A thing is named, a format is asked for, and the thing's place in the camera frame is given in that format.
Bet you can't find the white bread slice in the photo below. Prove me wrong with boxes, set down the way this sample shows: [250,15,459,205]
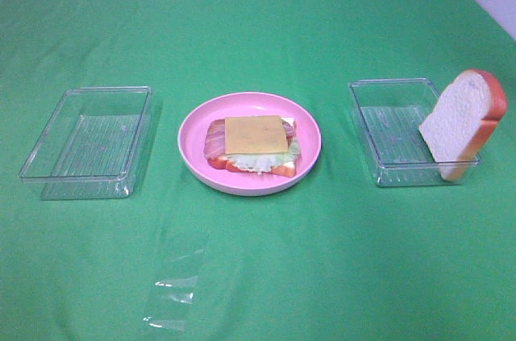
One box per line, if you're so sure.
[418,69,508,181]
[206,116,298,177]

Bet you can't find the bacon strip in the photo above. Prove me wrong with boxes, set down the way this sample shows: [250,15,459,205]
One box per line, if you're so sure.
[203,119,225,159]
[281,118,297,148]

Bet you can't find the yellow cheese slice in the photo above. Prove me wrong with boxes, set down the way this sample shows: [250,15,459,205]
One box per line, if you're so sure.
[225,115,288,154]

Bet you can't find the green lettuce leaf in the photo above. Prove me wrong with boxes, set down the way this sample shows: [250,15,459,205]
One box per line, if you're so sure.
[226,138,301,177]

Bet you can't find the clear right plastic container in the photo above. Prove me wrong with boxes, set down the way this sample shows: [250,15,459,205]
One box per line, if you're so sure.
[349,77,481,187]

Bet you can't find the clear plastic container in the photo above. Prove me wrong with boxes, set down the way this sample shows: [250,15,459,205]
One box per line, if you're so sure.
[19,86,152,200]
[349,77,481,187]

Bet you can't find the green table cloth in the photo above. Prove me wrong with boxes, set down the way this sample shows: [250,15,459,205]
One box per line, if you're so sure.
[1,0,515,340]

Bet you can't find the pink round plate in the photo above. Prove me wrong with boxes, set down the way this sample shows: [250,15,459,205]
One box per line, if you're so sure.
[177,92,322,196]

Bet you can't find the clear plastic wrap strip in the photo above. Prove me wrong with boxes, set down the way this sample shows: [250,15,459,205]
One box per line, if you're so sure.
[140,231,208,340]

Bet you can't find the clear left plastic container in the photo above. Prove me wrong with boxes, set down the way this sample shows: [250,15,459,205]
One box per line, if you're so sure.
[19,86,152,200]

